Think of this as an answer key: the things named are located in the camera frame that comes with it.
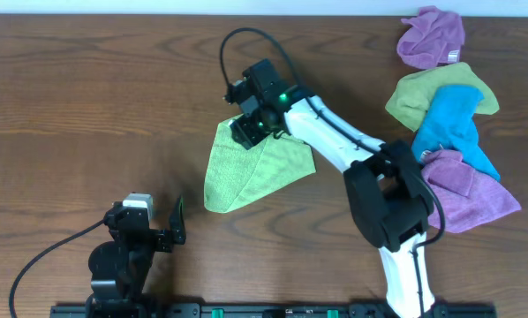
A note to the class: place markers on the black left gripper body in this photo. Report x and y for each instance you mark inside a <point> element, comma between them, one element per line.
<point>162,238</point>

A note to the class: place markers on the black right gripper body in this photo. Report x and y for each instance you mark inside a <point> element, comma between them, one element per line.
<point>252,128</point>

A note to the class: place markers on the light green cloth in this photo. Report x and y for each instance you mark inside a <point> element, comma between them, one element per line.
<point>237,177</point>

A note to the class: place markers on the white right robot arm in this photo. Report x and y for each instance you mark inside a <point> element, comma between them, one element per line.
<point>390,202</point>

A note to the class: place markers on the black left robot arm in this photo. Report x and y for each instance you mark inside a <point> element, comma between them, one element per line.
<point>120,267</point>

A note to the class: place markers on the olive green cloth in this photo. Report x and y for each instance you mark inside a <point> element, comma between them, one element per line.
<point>414,93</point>

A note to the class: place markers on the blue cloth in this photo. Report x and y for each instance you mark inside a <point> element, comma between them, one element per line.
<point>448,124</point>

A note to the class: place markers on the small purple cloth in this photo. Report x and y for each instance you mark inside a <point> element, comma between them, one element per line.
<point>433,37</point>

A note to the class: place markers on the large purple cloth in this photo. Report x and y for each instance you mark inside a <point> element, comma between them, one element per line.
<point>468,197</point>

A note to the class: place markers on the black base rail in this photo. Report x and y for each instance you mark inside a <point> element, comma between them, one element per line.
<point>195,310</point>

